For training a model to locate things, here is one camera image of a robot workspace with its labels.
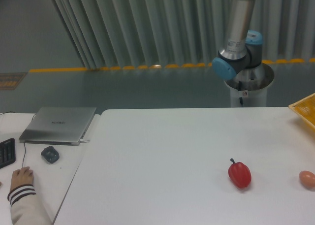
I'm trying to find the person's hand on mouse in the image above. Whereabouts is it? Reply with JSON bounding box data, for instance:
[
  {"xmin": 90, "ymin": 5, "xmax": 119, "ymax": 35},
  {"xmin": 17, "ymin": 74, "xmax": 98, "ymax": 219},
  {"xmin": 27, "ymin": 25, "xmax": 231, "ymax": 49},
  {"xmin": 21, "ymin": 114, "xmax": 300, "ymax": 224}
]
[{"xmin": 10, "ymin": 166, "xmax": 34, "ymax": 191}]

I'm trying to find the beige striped-cuff sleeve forearm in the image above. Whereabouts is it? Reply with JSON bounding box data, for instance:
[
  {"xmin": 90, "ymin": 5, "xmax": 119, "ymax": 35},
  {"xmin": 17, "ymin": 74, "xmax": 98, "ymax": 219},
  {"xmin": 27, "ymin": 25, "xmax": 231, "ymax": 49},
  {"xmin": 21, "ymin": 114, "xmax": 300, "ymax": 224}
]
[{"xmin": 7, "ymin": 184, "xmax": 52, "ymax": 225}]

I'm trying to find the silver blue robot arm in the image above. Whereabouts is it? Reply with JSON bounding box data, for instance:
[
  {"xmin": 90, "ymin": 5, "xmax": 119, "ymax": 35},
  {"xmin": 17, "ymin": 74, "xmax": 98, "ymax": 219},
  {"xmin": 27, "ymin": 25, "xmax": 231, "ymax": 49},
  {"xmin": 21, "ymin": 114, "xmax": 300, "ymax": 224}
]
[{"xmin": 212, "ymin": 0, "xmax": 255, "ymax": 80}]

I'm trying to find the red bell pepper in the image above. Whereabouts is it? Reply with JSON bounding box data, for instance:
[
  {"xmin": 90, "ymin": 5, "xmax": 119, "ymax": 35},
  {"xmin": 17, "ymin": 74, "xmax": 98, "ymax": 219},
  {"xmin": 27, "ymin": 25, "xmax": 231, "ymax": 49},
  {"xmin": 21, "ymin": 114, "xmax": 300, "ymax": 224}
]
[{"xmin": 228, "ymin": 158, "xmax": 252, "ymax": 189}]

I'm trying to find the black keyboard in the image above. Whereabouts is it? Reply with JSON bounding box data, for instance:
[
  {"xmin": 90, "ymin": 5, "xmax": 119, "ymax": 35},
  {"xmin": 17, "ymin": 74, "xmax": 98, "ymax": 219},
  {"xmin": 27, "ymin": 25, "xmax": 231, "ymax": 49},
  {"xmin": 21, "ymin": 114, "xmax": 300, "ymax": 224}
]
[{"xmin": 0, "ymin": 138, "xmax": 16, "ymax": 168}]

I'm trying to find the small black tray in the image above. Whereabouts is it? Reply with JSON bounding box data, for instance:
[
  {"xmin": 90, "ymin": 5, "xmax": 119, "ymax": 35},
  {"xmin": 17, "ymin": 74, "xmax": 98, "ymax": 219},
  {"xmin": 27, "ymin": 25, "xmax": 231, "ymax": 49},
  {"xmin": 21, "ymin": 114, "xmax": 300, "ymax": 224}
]
[{"xmin": 41, "ymin": 146, "xmax": 60, "ymax": 164}]

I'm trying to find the silver closed laptop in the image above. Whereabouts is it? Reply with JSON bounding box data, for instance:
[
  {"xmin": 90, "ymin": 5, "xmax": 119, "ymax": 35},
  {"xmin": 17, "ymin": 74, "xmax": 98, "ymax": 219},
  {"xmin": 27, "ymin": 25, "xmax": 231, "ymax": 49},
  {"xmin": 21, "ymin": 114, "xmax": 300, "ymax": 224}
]
[{"xmin": 19, "ymin": 107, "xmax": 96, "ymax": 145}]

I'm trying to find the brown egg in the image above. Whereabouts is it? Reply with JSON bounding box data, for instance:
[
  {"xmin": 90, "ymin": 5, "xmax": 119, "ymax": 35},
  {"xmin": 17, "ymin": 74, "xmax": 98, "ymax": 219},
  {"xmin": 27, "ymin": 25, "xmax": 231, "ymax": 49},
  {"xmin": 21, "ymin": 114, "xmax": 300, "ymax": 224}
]
[{"xmin": 299, "ymin": 171, "xmax": 315, "ymax": 188}]

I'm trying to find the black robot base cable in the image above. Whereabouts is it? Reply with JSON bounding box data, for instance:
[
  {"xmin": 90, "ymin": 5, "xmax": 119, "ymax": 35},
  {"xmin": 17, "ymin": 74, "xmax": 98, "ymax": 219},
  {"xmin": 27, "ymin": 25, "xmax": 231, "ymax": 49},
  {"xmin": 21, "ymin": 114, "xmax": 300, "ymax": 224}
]
[{"xmin": 237, "ymin": 80, "xmax": 244, "ymax": 107}]

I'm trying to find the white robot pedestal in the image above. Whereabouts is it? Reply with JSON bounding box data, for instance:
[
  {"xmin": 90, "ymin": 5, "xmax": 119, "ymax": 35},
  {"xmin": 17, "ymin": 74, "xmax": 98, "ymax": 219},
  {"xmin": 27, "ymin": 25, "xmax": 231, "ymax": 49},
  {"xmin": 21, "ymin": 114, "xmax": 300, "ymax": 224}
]
[{"xmin": 225, "ymin": 63, "xmax": 275, "ymax": 107}]

